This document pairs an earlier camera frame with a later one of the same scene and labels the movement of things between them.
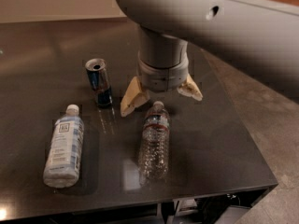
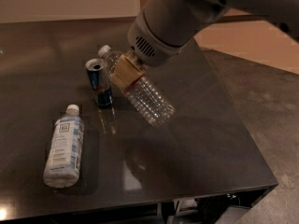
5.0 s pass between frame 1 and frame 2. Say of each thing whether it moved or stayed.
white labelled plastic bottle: stayed
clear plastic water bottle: moved
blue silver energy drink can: stayed
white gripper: moved
